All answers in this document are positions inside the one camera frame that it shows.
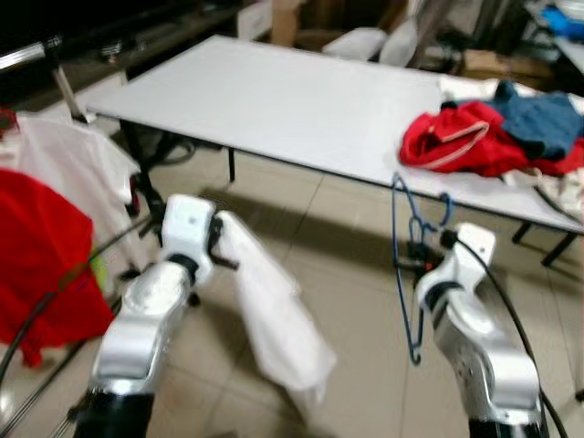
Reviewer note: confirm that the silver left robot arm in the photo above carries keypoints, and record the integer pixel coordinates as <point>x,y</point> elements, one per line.
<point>146,319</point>

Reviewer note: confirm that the white plastic bag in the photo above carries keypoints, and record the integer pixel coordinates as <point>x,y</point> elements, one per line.
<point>400,44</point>
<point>356,43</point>

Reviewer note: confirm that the white table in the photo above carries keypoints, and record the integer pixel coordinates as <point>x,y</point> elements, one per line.
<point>570,53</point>
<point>301,100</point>

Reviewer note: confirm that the dark low shelf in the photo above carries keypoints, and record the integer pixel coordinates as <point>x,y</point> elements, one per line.
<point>119,41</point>

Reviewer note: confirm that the blue garment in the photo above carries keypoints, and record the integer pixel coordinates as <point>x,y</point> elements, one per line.
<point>543,119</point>

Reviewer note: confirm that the red garment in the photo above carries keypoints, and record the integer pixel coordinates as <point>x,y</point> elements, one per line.
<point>474,146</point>
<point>46,265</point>

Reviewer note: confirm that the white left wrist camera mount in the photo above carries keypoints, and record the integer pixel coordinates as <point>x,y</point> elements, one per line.
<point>187,233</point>

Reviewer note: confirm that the tall cardboard box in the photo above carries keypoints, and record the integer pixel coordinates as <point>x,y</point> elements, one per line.
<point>301,18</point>

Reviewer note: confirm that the blue plastic hanger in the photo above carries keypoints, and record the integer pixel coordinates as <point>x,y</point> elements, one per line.
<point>400,274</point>

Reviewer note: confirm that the flat cardboard box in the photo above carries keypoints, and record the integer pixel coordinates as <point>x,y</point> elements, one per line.
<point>502,66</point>

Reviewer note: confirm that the blue object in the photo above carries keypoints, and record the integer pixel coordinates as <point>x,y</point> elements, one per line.
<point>561,20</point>

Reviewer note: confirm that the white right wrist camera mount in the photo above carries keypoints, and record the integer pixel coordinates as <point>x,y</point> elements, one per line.
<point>470,255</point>

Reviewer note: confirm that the white garment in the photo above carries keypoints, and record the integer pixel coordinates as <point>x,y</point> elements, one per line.
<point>274,310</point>
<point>73,164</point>
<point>465,88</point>

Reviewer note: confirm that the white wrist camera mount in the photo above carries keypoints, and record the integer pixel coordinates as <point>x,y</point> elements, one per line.
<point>470,255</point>
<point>187,233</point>

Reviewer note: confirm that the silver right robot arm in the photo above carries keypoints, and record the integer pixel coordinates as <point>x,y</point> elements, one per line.
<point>479,356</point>

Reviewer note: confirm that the cream patterned garment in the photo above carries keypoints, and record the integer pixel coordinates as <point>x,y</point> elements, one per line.
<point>561,192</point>

